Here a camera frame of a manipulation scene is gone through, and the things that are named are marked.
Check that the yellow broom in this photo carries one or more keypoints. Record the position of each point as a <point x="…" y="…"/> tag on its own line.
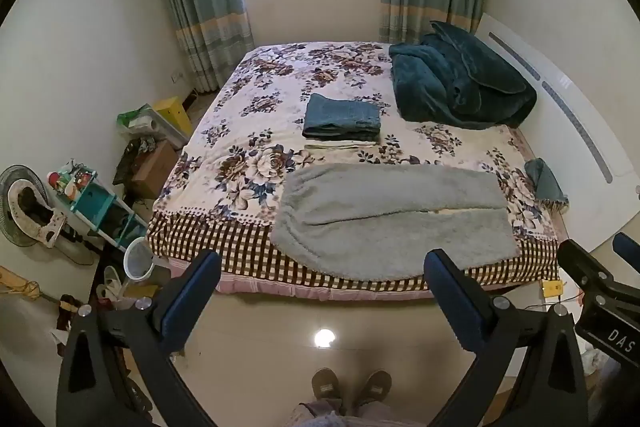
<point x="20" y="284"/>

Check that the white shoes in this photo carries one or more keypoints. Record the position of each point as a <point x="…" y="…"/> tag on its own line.
<point x="111" y="287"/>

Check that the white headboard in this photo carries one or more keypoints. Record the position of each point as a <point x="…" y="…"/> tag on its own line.
<point x="575" y="117"/>

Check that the folded cream cloth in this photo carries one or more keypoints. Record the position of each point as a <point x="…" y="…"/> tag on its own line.
<point x="340" y="146"/>

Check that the dark teal blanket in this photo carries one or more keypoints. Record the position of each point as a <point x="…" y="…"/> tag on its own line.
<point x="450" y="82"/>

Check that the yellow socket box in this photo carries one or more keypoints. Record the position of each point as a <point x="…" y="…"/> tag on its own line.
<point x="552" y="289"/>

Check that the teal shelf rack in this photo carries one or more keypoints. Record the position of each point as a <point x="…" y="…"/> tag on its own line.
<point x="95" y="197"/>

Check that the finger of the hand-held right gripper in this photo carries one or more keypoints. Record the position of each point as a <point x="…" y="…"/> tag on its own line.
<point x="629" y="249"/>
<point x="585" y="264"/>

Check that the grey fluffy pants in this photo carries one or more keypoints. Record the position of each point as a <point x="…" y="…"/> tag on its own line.
<point x="390" y="207"/>

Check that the folded blue jeans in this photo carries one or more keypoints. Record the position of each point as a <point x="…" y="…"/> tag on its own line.
<point x="340" y="114"/>

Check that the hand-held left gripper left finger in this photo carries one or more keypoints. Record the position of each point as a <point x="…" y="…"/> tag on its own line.
<point x="192" y="292"/>

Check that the black standing fan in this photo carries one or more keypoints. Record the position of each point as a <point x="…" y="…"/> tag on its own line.
<point x="20" y="207"/>

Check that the bed with floral sheet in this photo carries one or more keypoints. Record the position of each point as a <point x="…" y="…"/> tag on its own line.
<point x="270" y="107"/>

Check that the small teal cloth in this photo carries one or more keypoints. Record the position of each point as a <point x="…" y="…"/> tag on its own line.
<point x="545" y="182"/>

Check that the cardboard box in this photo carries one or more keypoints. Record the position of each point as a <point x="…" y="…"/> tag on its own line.
<point x="155" y="167"/>

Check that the brown slipper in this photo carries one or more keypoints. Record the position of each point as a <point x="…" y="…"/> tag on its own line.
<point x="372" y="387"/>
<point x="325" y="387"/>

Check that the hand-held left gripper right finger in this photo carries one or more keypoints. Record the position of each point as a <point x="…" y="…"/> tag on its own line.
<point x="447" y="297"/>

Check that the white plastic bag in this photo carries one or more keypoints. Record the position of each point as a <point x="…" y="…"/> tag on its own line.
<point x="140" y="119"/>

